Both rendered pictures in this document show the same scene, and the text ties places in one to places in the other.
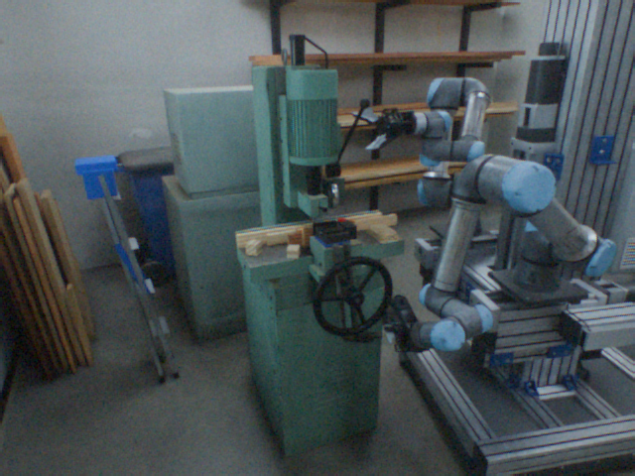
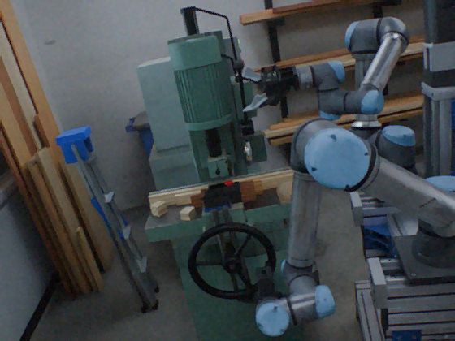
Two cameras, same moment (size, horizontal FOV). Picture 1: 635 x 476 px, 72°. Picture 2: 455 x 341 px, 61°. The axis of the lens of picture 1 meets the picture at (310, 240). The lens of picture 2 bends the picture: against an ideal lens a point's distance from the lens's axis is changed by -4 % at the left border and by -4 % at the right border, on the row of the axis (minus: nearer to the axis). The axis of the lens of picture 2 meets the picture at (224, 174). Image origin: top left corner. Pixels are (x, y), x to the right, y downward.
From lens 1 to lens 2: 0.66 m
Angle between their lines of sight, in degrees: 22
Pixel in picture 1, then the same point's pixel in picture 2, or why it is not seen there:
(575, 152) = not seen: outside the picture
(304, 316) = (207, 274)
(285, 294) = (184, 252)
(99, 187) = (73, 154)
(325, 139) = (208, 104)
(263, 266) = (157, 227)
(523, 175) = (318, 146)
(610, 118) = not seen: outside the picture
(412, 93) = (419, 24)
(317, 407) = not seen: outside the picture
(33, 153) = (80, 120)
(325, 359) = (239, 314)
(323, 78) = (194, 48)
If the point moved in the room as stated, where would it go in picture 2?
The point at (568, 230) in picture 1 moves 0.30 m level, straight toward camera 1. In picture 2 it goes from (419, 204) to (334, 272)
